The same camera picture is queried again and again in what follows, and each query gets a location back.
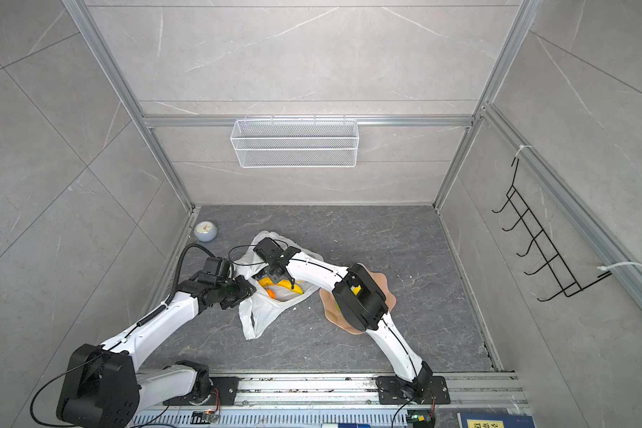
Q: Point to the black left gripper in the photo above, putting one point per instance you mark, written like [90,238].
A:
[246,291]

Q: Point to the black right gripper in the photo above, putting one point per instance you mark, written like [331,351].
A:
[268,271]

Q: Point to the white plastic bag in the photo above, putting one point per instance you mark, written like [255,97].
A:
[259,311]

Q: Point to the yellow fake banana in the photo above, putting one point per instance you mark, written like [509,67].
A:
[267,282]

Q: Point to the pink shell-shaped bowl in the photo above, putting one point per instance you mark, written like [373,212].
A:
[333,313]

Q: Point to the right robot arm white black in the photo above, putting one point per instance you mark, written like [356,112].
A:
[362,304]

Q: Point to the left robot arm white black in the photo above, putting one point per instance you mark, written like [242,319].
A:
[105,386]

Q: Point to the small grey-white round pot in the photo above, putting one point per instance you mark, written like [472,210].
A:
[205,231]

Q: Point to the blue yellow label box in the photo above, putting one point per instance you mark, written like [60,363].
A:
[467,420]

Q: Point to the white zip tie upper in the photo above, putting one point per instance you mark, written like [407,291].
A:
[519,150]

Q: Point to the white zip tie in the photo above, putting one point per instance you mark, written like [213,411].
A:
[519,150]
[620,264]

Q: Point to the white zip tie lower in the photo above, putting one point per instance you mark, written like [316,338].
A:
[620,264]

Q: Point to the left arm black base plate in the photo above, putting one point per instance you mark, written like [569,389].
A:
[219,390]

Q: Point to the white wire mesh basket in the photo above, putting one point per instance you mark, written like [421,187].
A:
[296,143]

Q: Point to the white slotted cable duct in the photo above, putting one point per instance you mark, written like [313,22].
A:
[272,418]

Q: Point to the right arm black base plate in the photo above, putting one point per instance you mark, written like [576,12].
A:
[394,391]

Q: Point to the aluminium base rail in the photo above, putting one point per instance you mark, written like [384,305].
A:
[316,391]

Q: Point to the black wire hook rack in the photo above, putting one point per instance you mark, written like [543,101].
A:
[541,243]

